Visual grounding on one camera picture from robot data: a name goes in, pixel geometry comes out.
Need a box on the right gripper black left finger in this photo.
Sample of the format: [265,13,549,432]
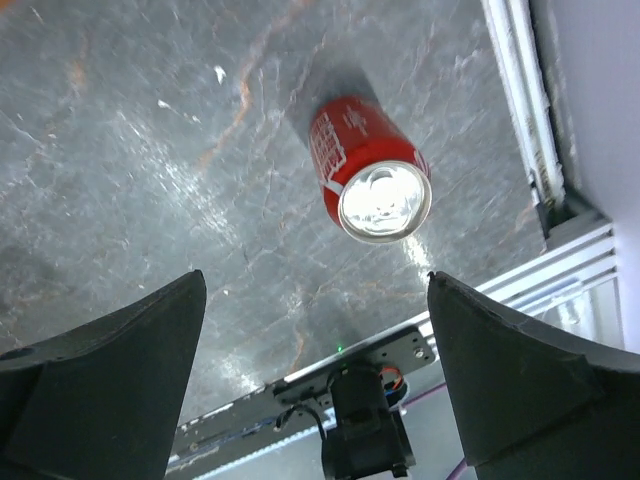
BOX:
[1,270,207,479]

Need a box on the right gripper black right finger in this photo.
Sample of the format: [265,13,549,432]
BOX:
[428,272,639,479]

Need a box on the red cola can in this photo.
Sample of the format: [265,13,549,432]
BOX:
[309,95,433,244]

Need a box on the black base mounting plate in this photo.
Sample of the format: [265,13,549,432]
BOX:
[167,323,439,469]

